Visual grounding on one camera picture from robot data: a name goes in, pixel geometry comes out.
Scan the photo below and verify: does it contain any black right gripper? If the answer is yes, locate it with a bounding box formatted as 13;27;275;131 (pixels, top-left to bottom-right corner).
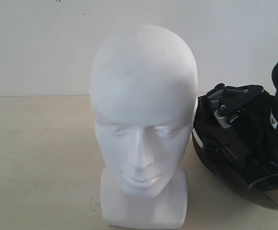
214;85;272;153

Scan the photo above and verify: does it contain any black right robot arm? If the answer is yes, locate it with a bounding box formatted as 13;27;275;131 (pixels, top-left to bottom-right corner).
211;62;278;152

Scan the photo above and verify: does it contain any white mannequin head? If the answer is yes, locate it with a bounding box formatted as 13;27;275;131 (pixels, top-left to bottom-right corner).
90;25;197;230

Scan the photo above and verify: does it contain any black helmet with tinted visor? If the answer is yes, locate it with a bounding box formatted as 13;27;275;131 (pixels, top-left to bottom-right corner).
192;88;278;210

